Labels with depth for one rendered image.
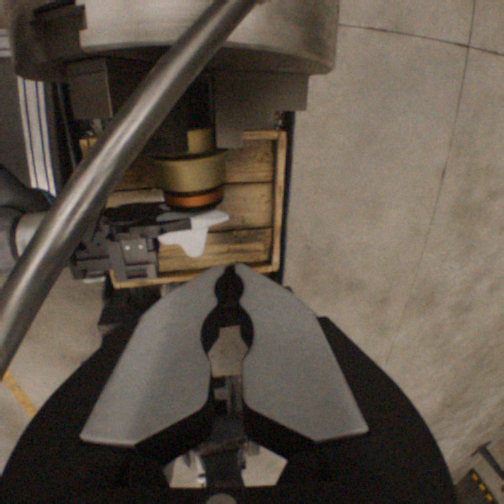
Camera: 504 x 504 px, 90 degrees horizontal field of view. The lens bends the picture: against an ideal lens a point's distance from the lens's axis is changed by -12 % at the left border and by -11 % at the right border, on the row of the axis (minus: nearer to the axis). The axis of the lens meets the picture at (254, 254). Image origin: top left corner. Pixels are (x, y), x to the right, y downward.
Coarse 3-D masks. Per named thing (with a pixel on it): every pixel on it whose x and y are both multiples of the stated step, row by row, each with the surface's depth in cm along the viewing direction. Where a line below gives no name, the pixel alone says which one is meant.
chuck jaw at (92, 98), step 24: (48, 24) 15; (72, 24) 15; (48, 48) 16; (72, 48) 15; (72, 72) 18; (96, 72) 17; (120, 72) 18; (144, 72) 20; (72, 96) 18; (96, 96) 18; (120, 96) 19; (168, 120) 25; (168, 144) 26
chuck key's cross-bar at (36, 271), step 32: (224, 0) 8; (256, 0) 9; (192, 32) 8; (224, 32) 9; (160, 64) 8; (192, 64) 8; (160, 96) 8; (128, 128) 8; (96, 160) 7; (128, 160) 8; (64, 192) 7; (96, 192) 8; (64, 224) 7; (32, 256) 7; (64, 256) 8; (32, 288) 7; (0, 320) 7; (32, 320) 7; (0, 352) 7
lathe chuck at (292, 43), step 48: (48, 0) 14; (96, 0) 13; (144, 0) 13; (192, 0) 14; (288, 0) 16; (336, 0) 20; (96, 48) 15; (144, 48) 15; (240, 48) 16; (288, 48) 18; (336, 48) 23
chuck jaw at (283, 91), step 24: (216, 72) 28; (240, 72) 28; (264, 72) 29; (216, 96) 29; (240, 96) 29; (264, 96) 30; (288, 96) 30; (216, 120) 30; (240, 120) 30; (264, 120) 31; (216, 144) 31; (240, 144) 32
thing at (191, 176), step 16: (192, 128) 29; (208, 128) 30; (192, 144) 29; (208, 144) 31; (160, 160) 29; (176, 160) 29; (192, 160) 29; (208, 160) 30; (224, 160) 33; (160, 176) 31; (176, 176) 30; (192, 176) 30; (208, 176) 31; (224, 176) 33; (176, 192) 32; (192, 192) 32; (208, 192) 33; (176, 208) 33; (192, 208) 33; (208, 208) 33
